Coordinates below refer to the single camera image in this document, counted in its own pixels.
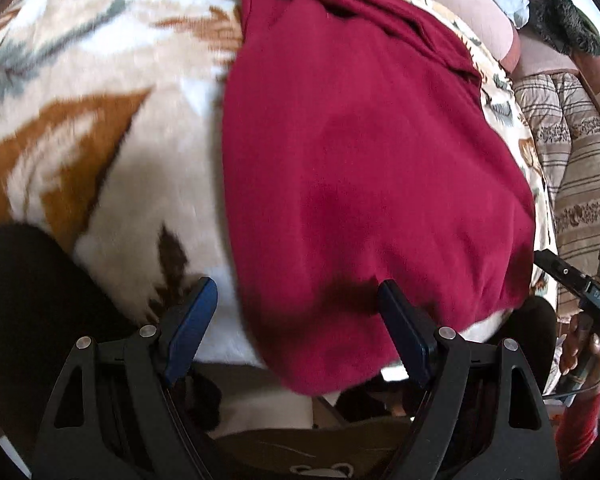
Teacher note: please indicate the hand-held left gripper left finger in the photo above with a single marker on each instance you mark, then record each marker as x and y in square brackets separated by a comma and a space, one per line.
[196, 327]

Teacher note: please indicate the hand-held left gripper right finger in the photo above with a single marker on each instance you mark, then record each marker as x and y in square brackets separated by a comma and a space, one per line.
[404, 335]

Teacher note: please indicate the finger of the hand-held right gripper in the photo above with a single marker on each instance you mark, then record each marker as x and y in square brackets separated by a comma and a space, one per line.
[562, 271]

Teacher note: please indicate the dark red garment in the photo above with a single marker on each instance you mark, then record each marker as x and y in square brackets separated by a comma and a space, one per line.
[360, 175]

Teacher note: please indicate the person's right forearm red sleeve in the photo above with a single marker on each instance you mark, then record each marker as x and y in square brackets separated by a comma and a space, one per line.
[577, 435]

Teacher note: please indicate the person's right hand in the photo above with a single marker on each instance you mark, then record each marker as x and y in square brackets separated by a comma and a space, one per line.
[582, 352]

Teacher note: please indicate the person's right leg black pants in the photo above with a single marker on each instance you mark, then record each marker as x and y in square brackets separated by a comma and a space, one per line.
[527, 332]

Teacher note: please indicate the person's leg black pants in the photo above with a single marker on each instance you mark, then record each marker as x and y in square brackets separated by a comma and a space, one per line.
[35, 320]
[527, 332]

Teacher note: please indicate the striped floral quilt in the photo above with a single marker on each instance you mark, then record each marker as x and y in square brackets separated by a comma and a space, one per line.
[572, 160]

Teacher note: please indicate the person's brown bear print top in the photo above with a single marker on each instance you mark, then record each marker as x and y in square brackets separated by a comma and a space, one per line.
[320, 452]

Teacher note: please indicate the person's left leg black pants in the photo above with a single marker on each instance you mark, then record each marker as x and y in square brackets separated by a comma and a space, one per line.
[35, 320]

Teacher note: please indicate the leaf print fleece blanket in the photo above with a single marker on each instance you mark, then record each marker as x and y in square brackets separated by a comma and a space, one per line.
[105, 110]

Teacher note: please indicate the dark furry cloth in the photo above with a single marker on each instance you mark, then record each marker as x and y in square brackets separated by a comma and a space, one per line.
[565, 15]

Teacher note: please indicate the pink pillow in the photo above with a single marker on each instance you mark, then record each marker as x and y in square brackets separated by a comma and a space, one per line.
[472, 2]

